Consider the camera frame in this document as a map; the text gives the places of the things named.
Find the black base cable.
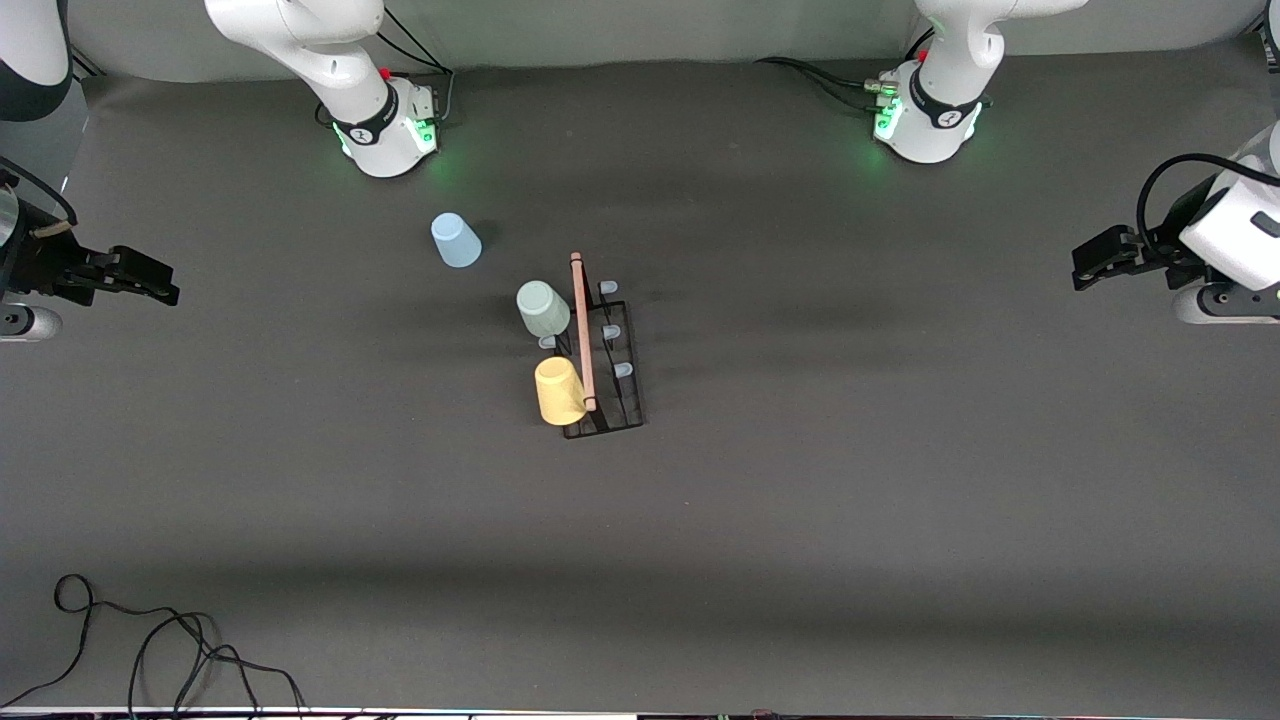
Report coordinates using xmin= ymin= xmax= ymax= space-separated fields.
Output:
xmin=755 ymin=57 xmax=896 ymax=111
xmin=378 ymin=5 xmax=456 ymax=126

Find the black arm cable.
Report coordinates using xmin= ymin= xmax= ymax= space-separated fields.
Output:
xmin=1137 ymin=152 xmax=1280 ymax=263
xmin=0 ymin=158 xmax=78 ymax=229

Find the black wire cup holder rack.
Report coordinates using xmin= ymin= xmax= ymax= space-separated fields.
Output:
xmin=540 ymin=252 xmax=646 ymax=440

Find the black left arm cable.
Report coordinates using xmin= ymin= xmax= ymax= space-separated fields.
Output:
xmin=1137 ymin=152 xmax=1280 ymax=263

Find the thin black loose cable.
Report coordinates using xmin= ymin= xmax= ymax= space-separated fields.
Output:
xmin=0 ymin=574 xmax=306 ymax=716

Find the black left base cable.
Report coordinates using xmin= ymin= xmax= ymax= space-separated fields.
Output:
xmin=755 ymin=57 xmax=896 ymax=111

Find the black right base cable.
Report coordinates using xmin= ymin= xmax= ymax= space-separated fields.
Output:
xmin=378 ymin=5 xmax=456 ymax=126

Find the light blue plastic cup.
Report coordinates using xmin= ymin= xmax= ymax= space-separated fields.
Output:
xmin=430 ymin=212 xmax=483 ymax=269

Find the dark grey table cloth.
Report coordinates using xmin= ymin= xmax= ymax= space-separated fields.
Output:
xmin=0 ymin=35 xmax=1280 ymax=713

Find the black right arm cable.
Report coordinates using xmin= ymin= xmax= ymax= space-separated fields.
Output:
xmin=0 ymin=158 xmax=78 ymax=229

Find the pale green plastic cup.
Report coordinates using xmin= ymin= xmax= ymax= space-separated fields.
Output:
xmin=516 ymin=280 xmax=572 ymax=340

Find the yellow plastic cup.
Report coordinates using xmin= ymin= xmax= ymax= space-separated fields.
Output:
xmin=534 ymin=356 xmax=589 ymax=427

